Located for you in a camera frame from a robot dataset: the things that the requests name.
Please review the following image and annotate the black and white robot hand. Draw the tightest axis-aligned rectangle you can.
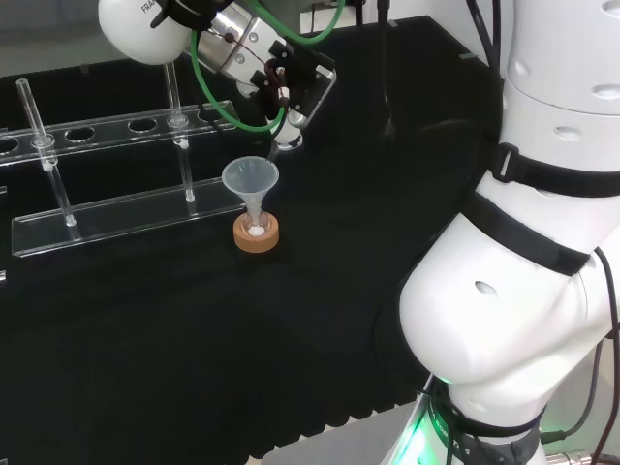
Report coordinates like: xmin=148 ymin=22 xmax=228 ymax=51
xmin=272 ymin=115 xmax=305 ymax=152

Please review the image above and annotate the translucent plastic funnel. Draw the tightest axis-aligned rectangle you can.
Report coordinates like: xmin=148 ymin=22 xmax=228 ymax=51
xmin=221 ymin=156 xmax=281 ymax=230

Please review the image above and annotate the small round-bottom glass flask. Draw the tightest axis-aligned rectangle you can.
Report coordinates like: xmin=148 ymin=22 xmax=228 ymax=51
xmin=243 ymin=205 xmax=270 ymax=239

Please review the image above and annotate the clear acrylic funnel stand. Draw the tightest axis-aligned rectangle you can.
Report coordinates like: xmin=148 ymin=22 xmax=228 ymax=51
xmin=0 ymin=61 xmax=249 ymax=259

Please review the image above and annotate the black bench cloth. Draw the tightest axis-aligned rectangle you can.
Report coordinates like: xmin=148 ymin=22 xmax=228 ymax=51
xmin=0 ymin=14 xmax=508 ymax=465

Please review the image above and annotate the cork ring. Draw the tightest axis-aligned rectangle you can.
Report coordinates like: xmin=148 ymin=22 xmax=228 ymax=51
xmin=232 ymin=212 xmax=282 ymax=255

